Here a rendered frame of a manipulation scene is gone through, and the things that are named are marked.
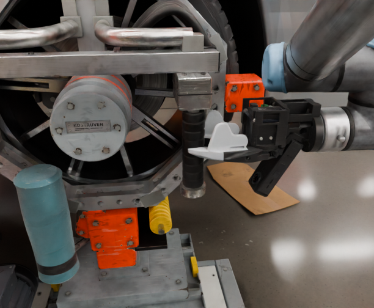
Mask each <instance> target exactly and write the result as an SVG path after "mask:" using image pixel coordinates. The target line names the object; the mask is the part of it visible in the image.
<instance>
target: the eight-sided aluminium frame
mask: <svg viewBox="0 0 374 308"><path fill-rule="evenodd" d="M18 1H19V0H0V25H1V24H2V23H3V22H4V20H5V19H6V18H7V16H8V15H9V13H10V12H11V11H12V10H13V8H14V7H15V6H16V4H17V3H18ZM179 1H181V2H182V3H184V4H185V5H186V6H187V7H188V9H189V10H190V11H191V12H192V13H193V15H194V16H195V17H196V19H197V20H198V22H199V23H200V25H201V26H202V27H203V29H204V31H205V32H206V34H207V36H208V38H209V39H210V42H211V43H212V44H214V45H215V46H217V50H218V51H219V52H220V68H219V71H215V72H207V73H208V74H209V75H210V76H211V78H212V88H211V92H212V95H211V108H210V109H204V111H205V119H206V117H207V114H208V113H209V112H210V111H219V112H220V114H221V116H222V118H223V119H224V96H225V84H226V60H227V59H228V58H227V44H226V42H225V41H223V39H222V38H221V37H220V35H219V33H217V32H216V31H215V30H214V29H213V28H212V27H211V26H210V25H209V24H208V23H207V22H206V21H205V19H204V18H203V17H202V16H201V15H200V13H199V12H198V11H197V10H196V9H195V8H194V7H193V6H192V5H191V4H190V3H189V2H188V0H179ZM204 121H205V120H204ZM6 153H7V154H6ZM8 154H9V155H8ZM182 154H183V152H182V149H181V150H180V151H179V152H178V153H176V154H175V155H174V156H173V157H172V158H171V159H170V160H169V161H168V162H167V163H166V164H165V165H164V166H163V167H162V168H161V169H160V170H159V171H158V172H157V173H156V174H155V175H154V176H153V177H152V178H151V179H150V180H148V181H131V182H121V183H104V184H94V185H76V186H73V185H71V184H69V183H67V182H66V181H65V180H63V179H62V180H63V184H64V188H65V193H66V196H67V200H68V207H69V210H70V213H76V212H77V211H78V210H86V211H96V210H112V209H120V208H136V207H145V208H147V207H151V206H157V205H158V204H159V203H160V202H161V201H163V200H165V199H166V197H167V196H168V195H169V194H170V193H171V192H172V191H173V190H174V189H175V188H176V187H177V186H178V185H179V184H180V182H181V181H182V177H183V176H182V169H183V168H182V162H183V160H182ZM0 162H1V163H0V174H1V175H3V176H5V177H6V178H8V179H9V180H11V181H13V179H14V178H15V176H16V175H17V174H18V173H19V172H20V171H22V170H23V169H25V168H27V167H29V166H33V165H37V164H39V163H37V162H36V161H34V160H33V159H31V158H30V157H28V156H27V155H25V154H24V153H22V152H21V151H19V150H18V149H16V148H15V147H13V146H12V145H10V144H9V143H7V142H6V141H4V140H3V139H2V136H1V132H0ZM24 165H26V166H24ZM137 189H138V190H137ZM84 193H85V194H84ZM101 201H102V202H101Z"/></svg>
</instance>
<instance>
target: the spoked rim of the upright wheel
mask: <svg viewBox="0 0 374 308"><path fill-rule="evenodd" d="M44 1H45V0H19V1H18V3H17V4H16V6H15V7H14V8H13V10H12V11H11V12H10V13H9V15H8V16H7V18H6V19H5V20H4V22H3V23H2V24H1V25H0V30H7V29H29V28H31V27H30V26H29V23H30V20H31V19H32V17H33V15H34V13H35V12H36V11H37V9H38V8H39V7H40V6H41V4H42V3H43V2H44ZM137 3H138V0H129V1H128V5H127V7H126V10H125V13H124V16H123V19H122V22H121V25H120V28H128V27H129V25H130V22H131V19H132V17H133V13H134V10H135V8H136V5H137ZM22 52H23V49H0V53H22ZM139 75H140V74H133V75H121V76H122V77H123V78H124V79H125V81H126V82H127V83H128V85H129V87H130V90H131V94H132V112H131V119H132V120H133V121H134V122H136V123H137V124H138V125H139V126H141V127H142V128H143V129H145V130H146V131H148V132H149V133H150V135H148V136H146V137H144V138H142V139H139V140H136V141H133V142H127V143H125V142H124V144H123V145H122V147H121V148H120V150H119V151H118V152H117V153H116V154H114V155H112V156H111V157H109V158H107V159H104V160H101V161H80V163H79V165H78V167H75V158H72V157H70V156H69V155H67V154H66V153H64V152H63V151H62V150H61V149H60V148H59V147H58V146H57V144H56V143H55V141H54V139H53V137H52V135H51V132H50V117H48V116H47V115H46V114H45V113H44V112H43V110H42V109H41V108H40V106H39V105H38V104H37V102H35V99H34V97H33V95H32V94H31V92H47V93H57V94H59V93H60V92H61V91H62V89H63V88H64V87H65V85H66V84H67V83H68V82H69V80H70V79H71V78H72V76H69V77H68V78H60V77H31V78H0V128H1V130H2V131H3V132H4V134H5V135H6V136H7V138H8V139H9V140H10V141H11V143H12V144H13V145H14V146H15V147H16V148H17V149H18V150H19V151H21V152H22V153H24V154H25V155H27V156H28V157H30V158H31V159H33V160H34V161H36V162H37V163H39V164H51V165H53V166H56V167H58V168H60V169H61V170H62V177H63V178H66V179H68V180H72V181H75V182H80V183H86V184H91V185H94V184H104V183H121V182H134V181H136V180H140V179H142V178H145V177H148V176H150V175H152V174H154V173H156V172H158V171H159V170H160V169H161V168H162V167H163V166H164V165H165V164H166V163H167V162H168V161H169V160H170V159H171V158H172V157H173V156H174V155H175V154H176V153H178V152H179V151H180V150H181V149H182V145H183V144H182V137H183V136H182V129H183V128H182V120H183V119H182V111H180V110H179V109H177V110H176V112H175V114H174V115H173V116H172V117H171V118H170V119H169V120H168V121H167V123H165V124H164V125H162V124H161V123H159V122H158V121H157V120H155V119H154V118H153V117H152V116H150V115H149V114H148V113H146V112H145V111H144V110H143V109H141V108H140V107H139V106H138V105H136V104H135V103H134V102H135V99H136V96H137V95H142V96H152V97H170V98H174V95H173V89H166V88H157V87H140V86H137V81H136V77H137V76H139ZM27 82H29V83H46V84H49V85H48V86H44V85H35V84H27ZM143 119H145V120H146V121H148V122H149V123H151V124H152V125H153V126H154V127H156V128H157V129H158V130H157V131H156V130H155V129H154V128H153V127H151V126H150V125H149V124H148V123H146V122H145V121H143Z"/></svg>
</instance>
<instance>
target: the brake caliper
mask: <svg viewBox="0 0 374 308"><path fill-rule="evenodd" d="M49 3H50V0H46V1H45V7H44V13H43V27H44V26H48V7H49ZM34 84H35V85H44V86H48V85H49V84H46V83H36V82H35V83H34ZM58 95H59V93H47V92H34V97H35V102H37V103H39V102H41V101H42V103H43V104H44V105H45V106H46V107H47V108H49V109H52V108H53V105H54V102H55V100H56V98H57V97H58Z"/></svg>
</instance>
